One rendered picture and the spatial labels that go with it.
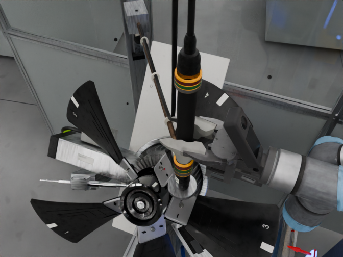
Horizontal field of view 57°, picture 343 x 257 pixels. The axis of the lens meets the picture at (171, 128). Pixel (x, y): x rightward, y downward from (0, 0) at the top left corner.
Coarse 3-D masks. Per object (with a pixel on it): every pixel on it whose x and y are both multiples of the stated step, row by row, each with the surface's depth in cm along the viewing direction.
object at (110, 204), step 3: (117, 198) 88; (108, 201) 88; (111, 201) 88; (114, 201) 89; (117, 201) 89; (105, 204) 90; (108, 204) 90; (111, 204) 90; (117, 204) 91; (111, 207) 92; (114, 207) 92; (117, 207) 92; (114, 210) 93; (117, 210) 94; (120, 210) 94
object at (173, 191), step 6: (174, 174) 76; (174, 180) 77; (192, 180) 77; (168, 186) 76; (174, 186) 76; (192, 186) 76; (174, 192) 75; (180, 192) 75; (186, 192) 75; (192, 192) 75; (180, 198) 75; (186, 198) 75
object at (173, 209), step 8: (176, 200) 87; (184, 200) 87; (192, 200) 87; (168, 208) 85; (176, 208) 86; (184, 208) 86; (192, 208) 86; (168, 216) 84; (176, 216) 84; (184, 216) 84; (184, 224) 83
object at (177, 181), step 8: (184, 40) 44; (192, 40) 44; (184, 48) 45; (192, 48) 45; (184, 56) 46; (192, 56) 46; (200, 56) 47; (184, 64) 46; (192, 64) 46; (200, 64) 48; (184, 72) 47; (192, 72) 47; (176, 176) 72; (176, 184) 75; (184, 184) 73
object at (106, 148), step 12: (84, 84) 83; (84, 96) 85; (96, 96) 82; (72, 108) 92; (84, 108) 87; (96, 108) 83; (72, 120) 96; (84, 120) 91; (96, 120) 85; (84, 132) 96; (96, 132) 88; (108, 132) 84; (108, 144) 87; (120, 156) 85
